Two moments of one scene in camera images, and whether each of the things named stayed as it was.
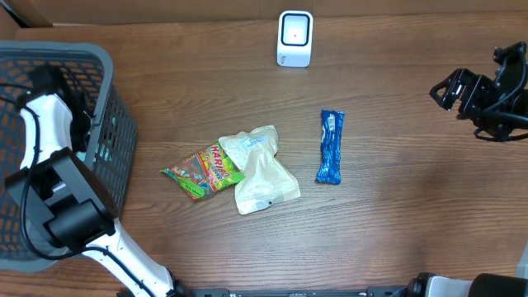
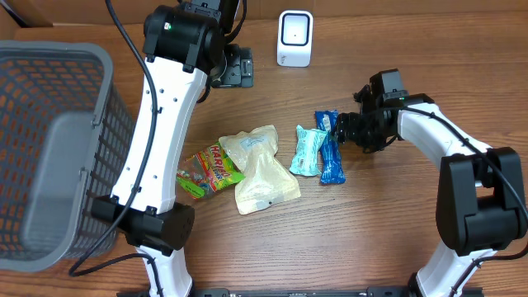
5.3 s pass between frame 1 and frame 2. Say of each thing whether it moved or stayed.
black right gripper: moved
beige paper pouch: stayed
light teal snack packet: moved
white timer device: stayed
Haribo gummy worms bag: stayed
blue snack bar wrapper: stayed
